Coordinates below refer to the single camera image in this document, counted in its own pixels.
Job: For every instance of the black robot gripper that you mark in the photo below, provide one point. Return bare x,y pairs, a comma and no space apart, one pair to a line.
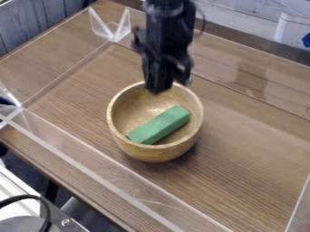
161,43

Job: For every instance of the green rectangular block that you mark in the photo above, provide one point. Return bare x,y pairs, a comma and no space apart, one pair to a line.
160,126

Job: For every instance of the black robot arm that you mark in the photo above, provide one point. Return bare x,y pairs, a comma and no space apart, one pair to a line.
169,3

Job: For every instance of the brown wooden bowl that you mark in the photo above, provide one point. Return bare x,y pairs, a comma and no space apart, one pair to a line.
133,106

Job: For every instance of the white container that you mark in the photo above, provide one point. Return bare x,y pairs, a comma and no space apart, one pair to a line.
291,29

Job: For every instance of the blue object at edge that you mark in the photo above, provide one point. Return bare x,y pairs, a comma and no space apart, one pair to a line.
306,40

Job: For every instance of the clear acrylic corner bracket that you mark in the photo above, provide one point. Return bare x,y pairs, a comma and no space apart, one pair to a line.
109,31

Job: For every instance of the clear acrylic front wall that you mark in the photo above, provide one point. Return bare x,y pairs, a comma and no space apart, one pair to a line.
77,120

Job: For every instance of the grey metal bracket with screw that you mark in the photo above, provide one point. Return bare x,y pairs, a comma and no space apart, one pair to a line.
61,221

